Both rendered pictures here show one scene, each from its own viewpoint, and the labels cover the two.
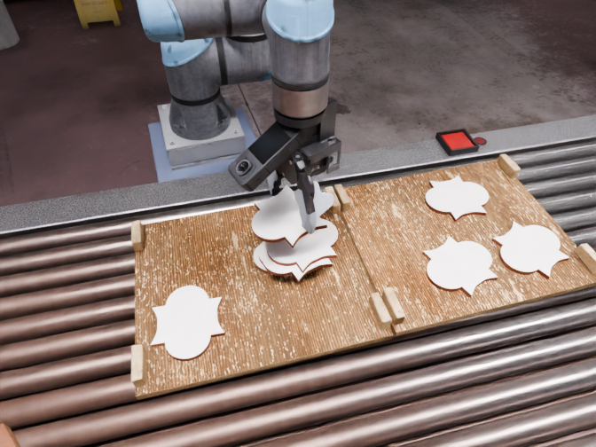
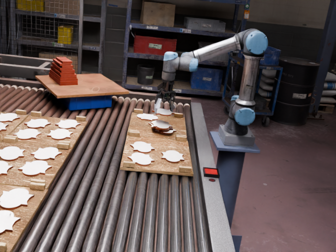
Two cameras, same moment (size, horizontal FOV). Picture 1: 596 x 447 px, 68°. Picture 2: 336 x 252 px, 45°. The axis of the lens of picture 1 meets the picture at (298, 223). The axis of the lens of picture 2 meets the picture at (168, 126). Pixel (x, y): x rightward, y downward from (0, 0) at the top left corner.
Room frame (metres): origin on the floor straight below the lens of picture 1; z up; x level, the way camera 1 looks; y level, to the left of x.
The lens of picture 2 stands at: (1.00, -2.19, 1.80)
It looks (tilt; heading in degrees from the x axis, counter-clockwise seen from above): 20 degrees down; 102
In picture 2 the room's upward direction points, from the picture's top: 7 degrees clockwise
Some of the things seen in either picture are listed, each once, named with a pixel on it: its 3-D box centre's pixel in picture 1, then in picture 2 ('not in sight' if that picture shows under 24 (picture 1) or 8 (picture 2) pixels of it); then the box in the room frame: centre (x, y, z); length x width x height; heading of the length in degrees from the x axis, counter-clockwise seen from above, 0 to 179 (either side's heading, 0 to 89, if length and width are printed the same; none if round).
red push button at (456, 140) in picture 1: (457, 142); (211, 172); (0.87, -0.39, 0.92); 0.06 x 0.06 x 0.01; 13
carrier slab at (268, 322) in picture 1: (251, 277); (157, 126); (0.46, 0.09, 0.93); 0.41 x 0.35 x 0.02; 104
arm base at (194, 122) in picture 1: (198, 105); (236, 123); (0.94, 0.24, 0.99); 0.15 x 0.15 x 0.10
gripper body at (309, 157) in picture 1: (303, 138); (167, 89); (0.52, -0.01, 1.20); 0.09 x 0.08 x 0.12; 125
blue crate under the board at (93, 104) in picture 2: not in sight; (83, 95); (-0.13, 0.30, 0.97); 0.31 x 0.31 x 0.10; 46
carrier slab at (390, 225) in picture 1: (455, 233); (157, 154); (0.57, -0.31, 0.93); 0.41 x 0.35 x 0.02; 105
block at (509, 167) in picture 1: (508, 166); (184, 169); (0.75, -0.47, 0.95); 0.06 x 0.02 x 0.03; 15
